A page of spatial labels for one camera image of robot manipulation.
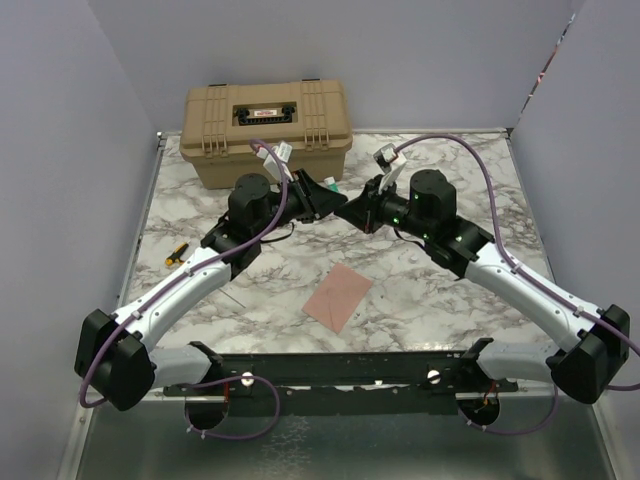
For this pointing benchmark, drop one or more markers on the yellow black screwdriver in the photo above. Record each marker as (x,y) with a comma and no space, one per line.
(176,256)

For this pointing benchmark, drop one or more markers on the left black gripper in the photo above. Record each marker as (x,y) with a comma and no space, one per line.
(316,201)

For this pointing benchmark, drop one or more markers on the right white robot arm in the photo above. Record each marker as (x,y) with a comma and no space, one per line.
(586,349)

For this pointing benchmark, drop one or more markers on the thin metal rod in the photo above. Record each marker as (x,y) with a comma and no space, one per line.
(233,299)

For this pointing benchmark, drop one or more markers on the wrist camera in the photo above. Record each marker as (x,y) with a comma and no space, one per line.
(392,163)
(283,151)

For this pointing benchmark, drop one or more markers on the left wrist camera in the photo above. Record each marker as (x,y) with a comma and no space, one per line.
(283,151)

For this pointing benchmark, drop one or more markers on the pink paper envelope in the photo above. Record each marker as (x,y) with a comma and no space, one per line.
(337,297)

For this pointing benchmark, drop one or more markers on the green white glue stick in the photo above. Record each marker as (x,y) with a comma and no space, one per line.
(331,184)

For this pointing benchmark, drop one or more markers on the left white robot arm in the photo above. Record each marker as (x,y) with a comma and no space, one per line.
(115,353)

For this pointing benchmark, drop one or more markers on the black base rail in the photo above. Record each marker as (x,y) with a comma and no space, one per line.
(331,384)

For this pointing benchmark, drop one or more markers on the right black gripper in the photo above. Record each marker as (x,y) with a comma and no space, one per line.
(363,211)

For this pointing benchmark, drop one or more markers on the tan plastic toolbox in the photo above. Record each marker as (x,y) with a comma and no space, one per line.
(310,115)

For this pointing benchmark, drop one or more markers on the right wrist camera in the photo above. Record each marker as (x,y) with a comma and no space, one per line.
(392,163)

